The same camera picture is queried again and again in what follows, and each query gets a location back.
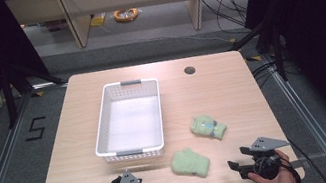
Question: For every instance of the green mitten with pattern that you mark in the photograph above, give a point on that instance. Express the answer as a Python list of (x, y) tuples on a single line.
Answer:
[(208, 127)]

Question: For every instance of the white plastic basket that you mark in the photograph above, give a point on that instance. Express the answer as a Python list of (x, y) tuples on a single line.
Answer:
[(129, 124)]

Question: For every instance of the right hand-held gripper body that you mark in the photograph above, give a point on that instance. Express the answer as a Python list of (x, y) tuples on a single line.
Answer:
[(266, 146)]

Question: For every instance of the black metal stand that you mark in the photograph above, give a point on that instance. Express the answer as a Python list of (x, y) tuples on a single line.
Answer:
[(10, 98), (277, 51)]

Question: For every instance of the yellow packet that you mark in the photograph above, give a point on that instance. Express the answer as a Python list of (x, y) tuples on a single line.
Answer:
[(98, 20)]

